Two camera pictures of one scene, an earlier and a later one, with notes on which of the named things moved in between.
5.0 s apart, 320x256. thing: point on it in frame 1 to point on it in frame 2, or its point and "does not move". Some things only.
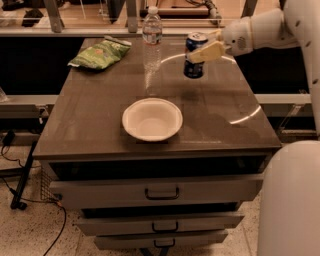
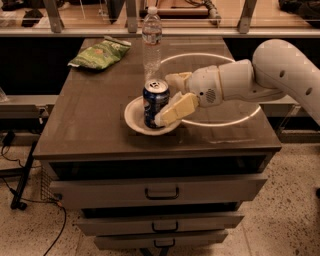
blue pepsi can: (194, 69) to (155, 95)
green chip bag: (101, 54) does not move
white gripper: (236, 41) to (202, 87)
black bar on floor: (17, 203) does not move
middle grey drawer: (179, 224) does not move
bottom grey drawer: (160, 240) does not move
